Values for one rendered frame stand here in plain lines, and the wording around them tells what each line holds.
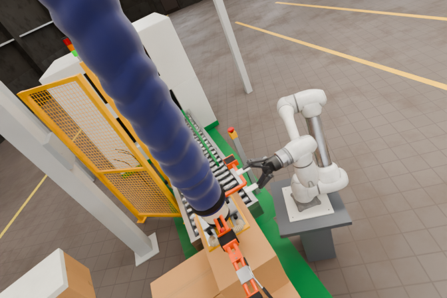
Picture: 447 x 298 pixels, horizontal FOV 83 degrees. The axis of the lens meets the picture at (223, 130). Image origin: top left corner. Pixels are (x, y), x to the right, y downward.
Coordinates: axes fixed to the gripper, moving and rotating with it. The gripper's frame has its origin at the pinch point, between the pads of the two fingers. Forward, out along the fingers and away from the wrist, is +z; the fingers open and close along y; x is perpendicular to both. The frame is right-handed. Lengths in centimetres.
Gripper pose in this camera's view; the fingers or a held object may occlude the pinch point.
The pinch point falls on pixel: (243, 181)
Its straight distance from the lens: 124.6
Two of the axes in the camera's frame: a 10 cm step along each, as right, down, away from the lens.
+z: -8.7, 4.8, -1.1
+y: 3.5, 7.5, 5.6
